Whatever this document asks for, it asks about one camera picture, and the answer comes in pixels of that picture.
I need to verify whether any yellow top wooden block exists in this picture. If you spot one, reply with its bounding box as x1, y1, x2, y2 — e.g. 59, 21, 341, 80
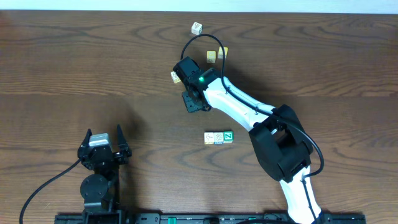
206, 51, 216, 63

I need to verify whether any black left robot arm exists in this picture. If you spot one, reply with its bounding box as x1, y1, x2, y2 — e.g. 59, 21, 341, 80
77, 125, 132, 214

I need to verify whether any wooden block letter B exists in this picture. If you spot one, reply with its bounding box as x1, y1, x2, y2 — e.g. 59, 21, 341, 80
170, 72, 181, 83

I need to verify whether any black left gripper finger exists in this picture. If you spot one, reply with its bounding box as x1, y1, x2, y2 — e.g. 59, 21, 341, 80
81, 129, 92, 147
117, 124, 129, 149

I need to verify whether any wooden block number 3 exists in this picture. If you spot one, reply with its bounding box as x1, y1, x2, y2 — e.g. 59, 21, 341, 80
191, 22, 203, 35

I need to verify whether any blue sided wooden block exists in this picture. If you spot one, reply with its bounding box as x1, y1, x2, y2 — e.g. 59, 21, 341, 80
213, 132, 224, 144

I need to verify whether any yellow sided wooden block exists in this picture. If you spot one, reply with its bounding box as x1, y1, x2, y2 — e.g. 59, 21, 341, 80
204, 132, 215, 144

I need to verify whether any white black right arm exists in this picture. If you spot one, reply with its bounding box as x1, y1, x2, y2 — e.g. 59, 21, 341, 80
174, 68, 324, 223

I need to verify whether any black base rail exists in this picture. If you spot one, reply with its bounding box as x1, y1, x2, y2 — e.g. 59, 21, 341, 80
54, 212, 366, 224

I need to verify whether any green letter N block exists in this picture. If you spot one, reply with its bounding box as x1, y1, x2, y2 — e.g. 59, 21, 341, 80
223, 131, 234, 144

